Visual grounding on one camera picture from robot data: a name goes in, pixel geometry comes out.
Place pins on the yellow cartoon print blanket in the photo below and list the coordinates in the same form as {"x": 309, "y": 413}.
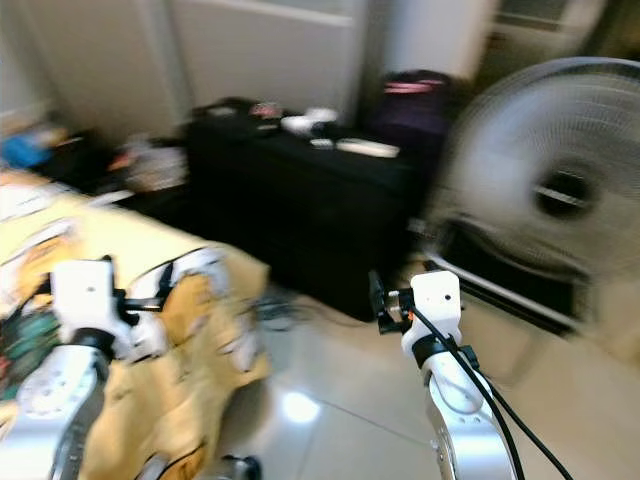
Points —
{"x": 200, "y": 380}

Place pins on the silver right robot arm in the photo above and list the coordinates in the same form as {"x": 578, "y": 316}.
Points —
{"x": 460, "y": 410}

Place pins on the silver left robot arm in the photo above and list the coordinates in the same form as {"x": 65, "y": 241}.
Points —
{"x": 50, "y": 400}

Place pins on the black cloth covered table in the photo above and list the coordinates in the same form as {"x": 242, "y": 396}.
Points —
{"x": 300, "y": 220}

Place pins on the black box with white trim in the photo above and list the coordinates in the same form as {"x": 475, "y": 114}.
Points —
{"x": 510, "y": 270}

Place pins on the white crumpled bag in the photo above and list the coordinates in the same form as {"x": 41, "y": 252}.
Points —
{"x": 155, "y": 165}

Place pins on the flat white oblong object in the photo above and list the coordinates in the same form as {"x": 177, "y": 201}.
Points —
{"x": 368, "y": 148}

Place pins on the small blue item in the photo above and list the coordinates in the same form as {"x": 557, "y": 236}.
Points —
{"x": 22, "y": 150}

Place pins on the grey robot foot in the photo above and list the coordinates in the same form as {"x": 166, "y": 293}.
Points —
{"x": 238, "y": 468}

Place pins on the white round floor fan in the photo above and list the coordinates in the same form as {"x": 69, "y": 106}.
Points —
{"x": 510, "y": 150}

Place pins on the dark purple bag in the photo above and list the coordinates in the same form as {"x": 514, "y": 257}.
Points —
{"x": 415, "y": 110}

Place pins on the white wardrobe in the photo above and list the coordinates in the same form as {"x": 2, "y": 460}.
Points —
{"x": 265, "y": 50}

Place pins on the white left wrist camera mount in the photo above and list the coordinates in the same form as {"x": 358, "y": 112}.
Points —
{"x": 82, "y": 295}

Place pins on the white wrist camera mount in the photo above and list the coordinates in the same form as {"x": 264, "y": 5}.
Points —
{"x": 82, "y": 295}
{"x": 438, "y": 295}

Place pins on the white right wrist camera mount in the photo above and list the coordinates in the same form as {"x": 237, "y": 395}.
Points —
{"x": 438, "y": 295}

